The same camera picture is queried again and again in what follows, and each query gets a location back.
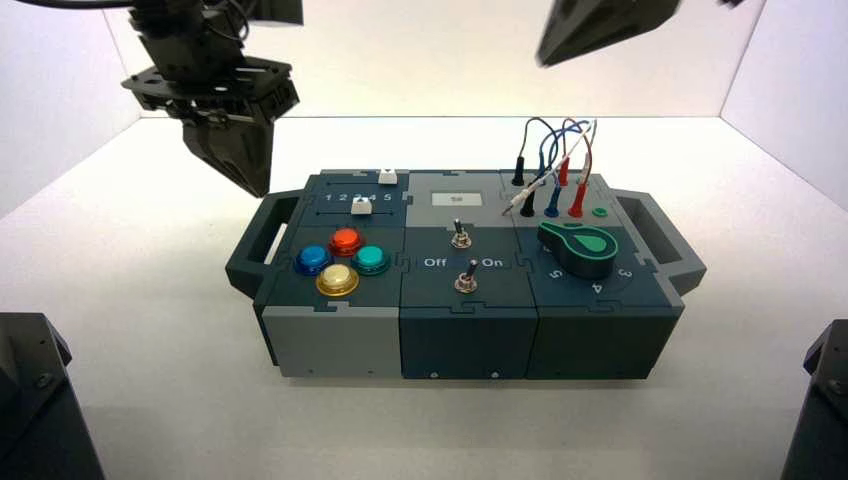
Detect yellow round push button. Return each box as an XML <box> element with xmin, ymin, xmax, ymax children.
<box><xmin>315</xmin><ymin>263</ymin><xmax>360</xmax><ymax>298</ymax></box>

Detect dark teal grey control box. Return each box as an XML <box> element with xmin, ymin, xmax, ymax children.
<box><xmin>225</xmin><ymin>166</ymin><xmax>708</xmax><ymax>382</ymax></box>

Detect blue jumper cable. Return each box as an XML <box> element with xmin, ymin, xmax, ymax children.
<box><xmin>535</xmin><ymin>120</ymin><xmax>591</xmax><ymax>219</ymax></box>

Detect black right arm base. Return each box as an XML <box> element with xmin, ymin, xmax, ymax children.
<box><xmin>781</xmin><ymin>319</ymin><xmax>848</xmax><ymax>480</ymax></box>

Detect teal round push button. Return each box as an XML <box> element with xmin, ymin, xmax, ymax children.
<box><xmin>350</xmin><ymin>245</ymin><xmax>391</xmax><ymax>278</ymax></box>

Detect blue round push button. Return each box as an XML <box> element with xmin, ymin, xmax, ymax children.
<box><xmin>293</xmin><ymin>244</ymin><xmax>334</xmax><ymax>278</ymax></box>

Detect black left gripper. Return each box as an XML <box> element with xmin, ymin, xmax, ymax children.
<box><xmin>121</xmin><ymin>0</ymin><xmax>301</xmax><ymax>199</ymax></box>

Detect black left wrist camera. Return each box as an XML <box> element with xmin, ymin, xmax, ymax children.
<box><xmin>248</xmin><ymin>0</ymin><xmax>305</xmax><ymax>26</ymax></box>

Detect black jumper cable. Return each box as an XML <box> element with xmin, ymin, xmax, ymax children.
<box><xmin>511</xmin><ymin>117</ymin><xmax>561</xmax><ymax>219</ymax></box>

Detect black green rotary knob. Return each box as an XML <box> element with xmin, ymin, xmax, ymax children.
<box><xmin>536</xmin><ymin>221</ymin><xmax>620</xmax><ymax>280</ymax></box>

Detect orange round push button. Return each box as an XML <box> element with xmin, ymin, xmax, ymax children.
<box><xmin>328</xmin><ymin>227</ymin><xmax>366</xmax><ymax>258</ymax></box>

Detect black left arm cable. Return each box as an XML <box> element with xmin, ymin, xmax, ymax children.
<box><xmin>13</xmin><ymin>0</ymin><xmax>137</xmax><ymax>11</ymax></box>

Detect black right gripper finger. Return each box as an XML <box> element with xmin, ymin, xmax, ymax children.
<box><xmin>535</xmin><ymin>0</ymin><xmax>684</xmax><ymax>68</ymax></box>

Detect red jumper cable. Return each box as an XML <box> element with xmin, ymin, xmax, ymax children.
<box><xmin>557</xmin><ymin>117</ymin><xmax>596</xmax><ymax>219</ymax></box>

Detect white jumper cable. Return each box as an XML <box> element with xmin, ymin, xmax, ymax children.
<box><xmin>501</xmin><ymin>119</ymin><xmax>599</xmax><ymax>217</ymax></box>

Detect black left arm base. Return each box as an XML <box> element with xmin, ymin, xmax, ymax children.
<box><xmin>0</xmin><ymin>312</ymin><xmax>107</xmax><ymax>480</ymax></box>

